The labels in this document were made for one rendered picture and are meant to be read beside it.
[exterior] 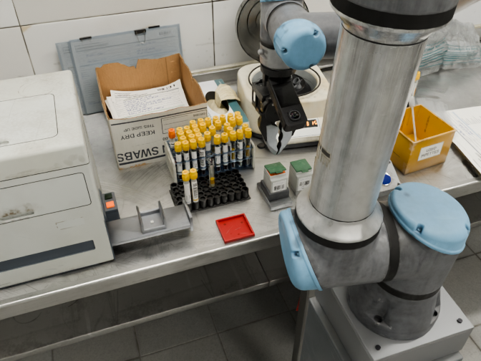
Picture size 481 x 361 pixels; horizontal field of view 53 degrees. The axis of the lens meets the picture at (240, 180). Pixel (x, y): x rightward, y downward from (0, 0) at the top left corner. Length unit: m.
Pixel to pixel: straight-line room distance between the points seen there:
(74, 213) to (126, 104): 0.53
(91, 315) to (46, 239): 0.79
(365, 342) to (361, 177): 0.34
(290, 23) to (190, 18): 0.71
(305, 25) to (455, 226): 0.37
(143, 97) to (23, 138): 0.59
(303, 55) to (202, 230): 0.46
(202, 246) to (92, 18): 0.71
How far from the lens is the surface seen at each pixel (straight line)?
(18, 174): 0.87
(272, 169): 1.08
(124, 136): 1.19
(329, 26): 0.82
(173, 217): 1.04
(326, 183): 0.58
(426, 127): 1.36
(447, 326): 0.89
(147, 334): 1.96
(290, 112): 0.92
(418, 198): 0.72
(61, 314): 1.76
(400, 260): 0.69
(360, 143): 0.53
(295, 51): 0.78
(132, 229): 1.03
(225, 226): 1.06
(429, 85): 1.68
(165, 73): 1.44
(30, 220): 0.93
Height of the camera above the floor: 1.64
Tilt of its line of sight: 40 degrees down
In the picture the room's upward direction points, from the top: straight up
